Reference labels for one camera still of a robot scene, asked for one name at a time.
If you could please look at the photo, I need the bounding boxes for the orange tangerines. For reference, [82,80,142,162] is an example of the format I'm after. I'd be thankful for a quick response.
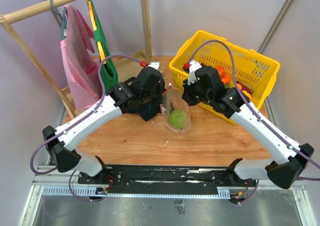
[215,66,231,85]

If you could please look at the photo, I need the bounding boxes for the teal clothes hanger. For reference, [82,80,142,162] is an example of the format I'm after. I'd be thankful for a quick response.
[49,0,68,41]

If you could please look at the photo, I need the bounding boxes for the clear zip top bag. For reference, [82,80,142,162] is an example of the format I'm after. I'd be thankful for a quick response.
[160,84,191,135]

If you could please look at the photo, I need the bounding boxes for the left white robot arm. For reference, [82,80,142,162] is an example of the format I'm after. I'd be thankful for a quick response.
[43,62,165,184]

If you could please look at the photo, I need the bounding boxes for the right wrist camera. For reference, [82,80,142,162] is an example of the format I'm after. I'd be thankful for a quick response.
[183,60,202,85]

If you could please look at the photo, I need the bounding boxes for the dark navy cloth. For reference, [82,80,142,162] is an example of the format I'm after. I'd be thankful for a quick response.
[137,103,161,121]

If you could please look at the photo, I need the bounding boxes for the yellow plastic basket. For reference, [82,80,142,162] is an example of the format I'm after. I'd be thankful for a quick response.
[169,30,281,109]

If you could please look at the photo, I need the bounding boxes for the green shirt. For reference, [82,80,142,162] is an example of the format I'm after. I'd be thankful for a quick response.
[90,0,118,91]

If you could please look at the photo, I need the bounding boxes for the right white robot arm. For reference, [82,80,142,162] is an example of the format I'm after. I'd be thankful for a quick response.
[182,61,314,189]

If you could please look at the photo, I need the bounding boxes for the pink shirt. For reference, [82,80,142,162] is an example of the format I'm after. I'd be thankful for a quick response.
[60,4,102,110]

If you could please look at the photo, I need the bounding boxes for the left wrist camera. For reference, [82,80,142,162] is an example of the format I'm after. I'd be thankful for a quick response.
[140,61,161,71]

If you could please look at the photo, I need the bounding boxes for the purple eggplant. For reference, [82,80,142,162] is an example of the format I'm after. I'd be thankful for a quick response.
[236,81,253,94]

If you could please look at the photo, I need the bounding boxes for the wooden clothes rack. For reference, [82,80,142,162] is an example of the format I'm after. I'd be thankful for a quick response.
[0,0,152,119]

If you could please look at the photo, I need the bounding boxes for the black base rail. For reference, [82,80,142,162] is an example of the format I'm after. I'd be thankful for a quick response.
[78,164,256,196]

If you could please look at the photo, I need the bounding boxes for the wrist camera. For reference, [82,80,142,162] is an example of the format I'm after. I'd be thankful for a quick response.
[140,61,161,71]
[183,60,202,85]

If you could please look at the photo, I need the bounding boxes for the yellow bell pepper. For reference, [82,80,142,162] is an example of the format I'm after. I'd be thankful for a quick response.
[241,88,252,99]

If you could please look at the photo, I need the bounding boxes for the yellow clothes hanger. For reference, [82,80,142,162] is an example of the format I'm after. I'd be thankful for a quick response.
[86,0,106,61]

